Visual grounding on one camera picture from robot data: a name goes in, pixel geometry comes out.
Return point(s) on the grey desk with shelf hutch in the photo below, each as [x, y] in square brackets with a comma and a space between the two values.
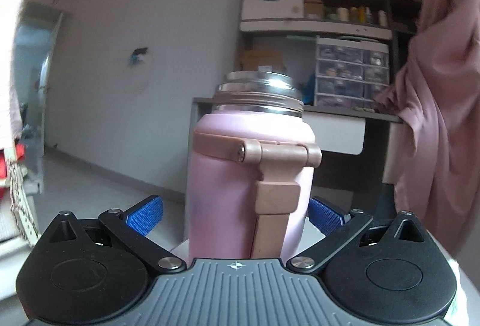
[388, 21]

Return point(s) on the clear plastic drawer organizer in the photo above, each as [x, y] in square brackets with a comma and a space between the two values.
[350, 72]

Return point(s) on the blue plastic bag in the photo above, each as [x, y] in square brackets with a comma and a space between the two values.
[308, 90]

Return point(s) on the brown cardboard box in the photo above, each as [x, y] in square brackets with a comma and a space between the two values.
[262, 60]

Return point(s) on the white desk drawer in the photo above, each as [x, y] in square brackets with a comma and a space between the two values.
[337, 134]

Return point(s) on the pink curtain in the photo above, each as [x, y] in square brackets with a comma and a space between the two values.
[436, 94]

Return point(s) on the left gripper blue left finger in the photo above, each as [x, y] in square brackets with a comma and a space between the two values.
[144, 216]

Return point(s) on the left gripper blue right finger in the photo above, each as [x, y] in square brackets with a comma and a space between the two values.
[325, 217]

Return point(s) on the pink steel thermos flask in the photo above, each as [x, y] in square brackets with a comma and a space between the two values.
[251, 167]

